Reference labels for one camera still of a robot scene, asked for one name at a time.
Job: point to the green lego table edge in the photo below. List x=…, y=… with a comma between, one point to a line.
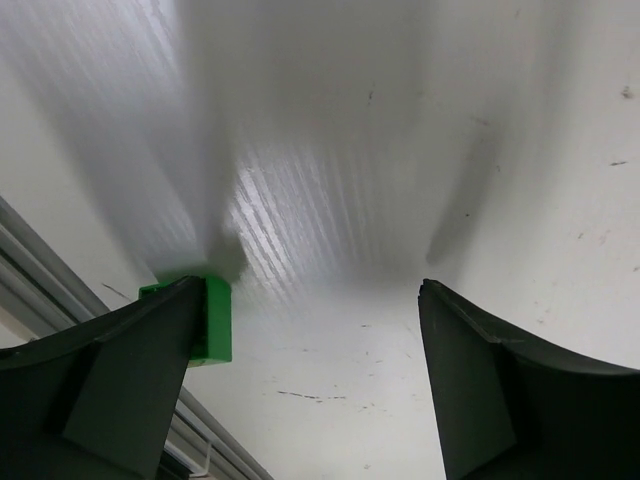
x=213, y=343

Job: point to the aluminium front rail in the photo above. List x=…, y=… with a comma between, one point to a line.
x=46, y=297

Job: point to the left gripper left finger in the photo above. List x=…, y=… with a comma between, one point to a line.
x=95, y=401

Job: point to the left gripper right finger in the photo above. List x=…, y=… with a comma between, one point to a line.
x=511, y=405

